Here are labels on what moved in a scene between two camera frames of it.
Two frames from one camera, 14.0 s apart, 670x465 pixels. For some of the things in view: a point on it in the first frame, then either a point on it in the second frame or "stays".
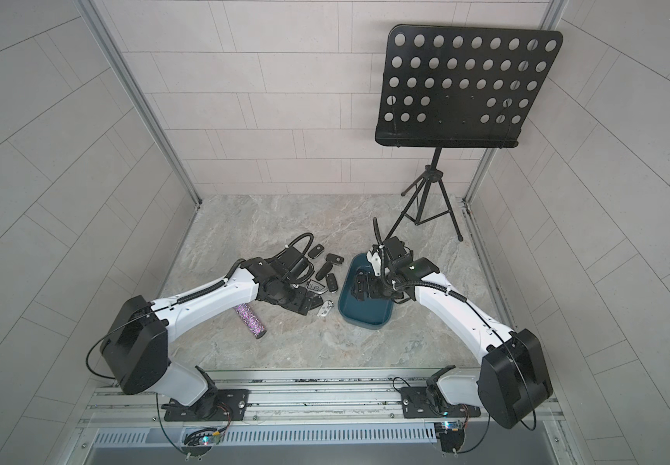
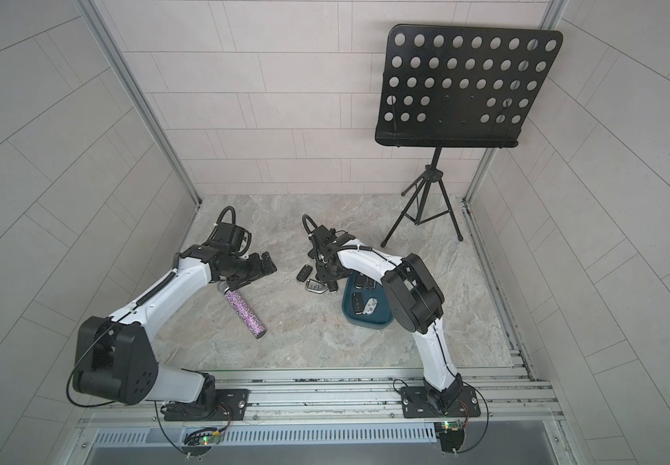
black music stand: x=456 y=87 stays
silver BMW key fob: x=316 y=287 stays
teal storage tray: x=373 y=313 stays
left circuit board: x=198 y=441 stays
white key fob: x=325 y=308 to x=370 y=306
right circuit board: x=451 y=434 stays
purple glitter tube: x=248 y=316 stays
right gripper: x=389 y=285 to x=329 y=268
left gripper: x=299 y=302 to x=258 y=269
